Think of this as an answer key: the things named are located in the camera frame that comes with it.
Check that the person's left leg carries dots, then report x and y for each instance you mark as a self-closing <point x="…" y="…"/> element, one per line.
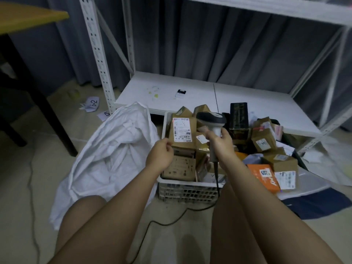
<point x="79" y="214"/>

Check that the small black and white card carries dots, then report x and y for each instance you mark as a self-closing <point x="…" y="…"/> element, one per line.
<point x="180" y="94"/>

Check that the person's left forearm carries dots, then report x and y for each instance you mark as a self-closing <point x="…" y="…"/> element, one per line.
<point x="118" y="214"/>

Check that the tall black box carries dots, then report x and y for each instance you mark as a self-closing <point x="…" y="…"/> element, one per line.
<point x="239" y="118"/>

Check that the person's left hand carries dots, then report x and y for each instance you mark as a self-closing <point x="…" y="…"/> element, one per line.
<point x="158" y="156"/>

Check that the person's right thumb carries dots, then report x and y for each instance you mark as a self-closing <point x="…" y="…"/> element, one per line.
<point x="212" y="140"/>

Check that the person's right leg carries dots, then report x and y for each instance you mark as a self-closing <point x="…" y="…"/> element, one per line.
<point x="233" y="233"/>

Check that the dark blue bag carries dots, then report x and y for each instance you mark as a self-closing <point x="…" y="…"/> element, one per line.
<point x="321" y="203"/>

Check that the person's right hand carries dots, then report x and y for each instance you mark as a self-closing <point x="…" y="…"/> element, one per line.
<point x="224" y="149"/>

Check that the white plastic sheet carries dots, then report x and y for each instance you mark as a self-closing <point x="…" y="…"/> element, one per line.
<point x="330" y="162"/>

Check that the pile of cardboard parcels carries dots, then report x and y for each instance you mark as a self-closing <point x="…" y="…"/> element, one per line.
<point x="265" y="140"/>

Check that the grey handheld barcode scanner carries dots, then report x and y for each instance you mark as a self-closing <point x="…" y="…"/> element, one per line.
<point x="213" y="119"/>

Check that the large white paper note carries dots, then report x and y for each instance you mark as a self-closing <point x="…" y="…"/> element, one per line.
<point x="92" y="103"/>

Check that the white metal shelf rack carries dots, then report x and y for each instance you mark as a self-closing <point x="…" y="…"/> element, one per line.
<point x="192" y="92"/>

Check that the white plastic crate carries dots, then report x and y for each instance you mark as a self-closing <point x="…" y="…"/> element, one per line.
<point x="187" y="192"/>

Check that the brown box with white label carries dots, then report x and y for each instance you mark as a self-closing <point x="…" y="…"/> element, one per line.
<point x="183" y="131"/>

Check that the person's left thumb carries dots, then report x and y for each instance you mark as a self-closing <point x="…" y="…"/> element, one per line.
<point x="167" y="142"/>

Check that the wooden table with black legs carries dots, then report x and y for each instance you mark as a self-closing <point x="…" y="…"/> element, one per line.
<point x="27" y="16"/>

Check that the small white paper note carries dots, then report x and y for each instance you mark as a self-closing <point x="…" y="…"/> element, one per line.
<point x="104" y="115"/>

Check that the orange parcel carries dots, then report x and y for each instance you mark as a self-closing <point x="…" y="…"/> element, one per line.
<point x="264" y="175"/>

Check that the grey curtain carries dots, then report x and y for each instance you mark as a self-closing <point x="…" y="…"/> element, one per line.
<point x="220" y="46"/>

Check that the large white woven sack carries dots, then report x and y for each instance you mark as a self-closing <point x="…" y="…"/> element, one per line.
<point x="110" y="162"/>

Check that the person's right forearm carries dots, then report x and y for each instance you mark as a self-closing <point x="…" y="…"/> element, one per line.
<point x="272" y="214"/>

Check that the person's leg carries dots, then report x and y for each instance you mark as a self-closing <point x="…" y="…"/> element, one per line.
<point x="79" y="214"/>
<point x="233" y="233"/>

